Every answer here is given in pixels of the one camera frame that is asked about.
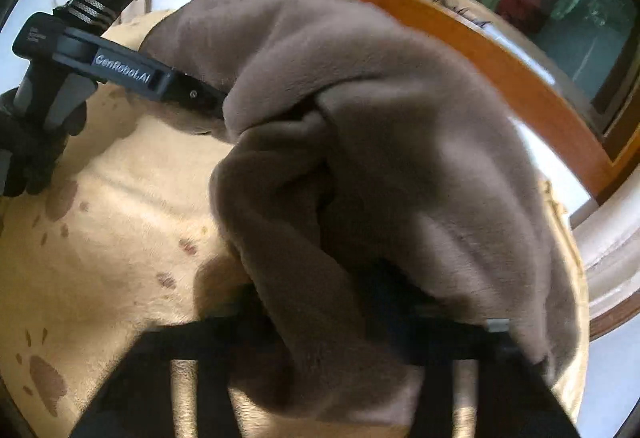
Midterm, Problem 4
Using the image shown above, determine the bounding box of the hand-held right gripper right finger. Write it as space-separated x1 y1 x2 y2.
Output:
400 315 583 438

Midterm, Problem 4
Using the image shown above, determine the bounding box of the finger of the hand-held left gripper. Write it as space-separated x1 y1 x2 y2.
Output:
167 70 230 118

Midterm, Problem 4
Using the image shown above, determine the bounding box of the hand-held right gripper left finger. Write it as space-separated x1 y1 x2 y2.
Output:
69 313 283 438

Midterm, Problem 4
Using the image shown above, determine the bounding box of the brown fleece garment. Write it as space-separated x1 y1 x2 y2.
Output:
142 0 583 429

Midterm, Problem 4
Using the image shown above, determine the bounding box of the person's left hand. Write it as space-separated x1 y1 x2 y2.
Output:
0 87 89 198

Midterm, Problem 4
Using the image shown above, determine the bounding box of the beige paw-print blanket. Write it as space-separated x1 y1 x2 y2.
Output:
0 8 588 438

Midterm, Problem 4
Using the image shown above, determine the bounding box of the wooden window frame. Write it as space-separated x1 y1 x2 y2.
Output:
147 0 640 339

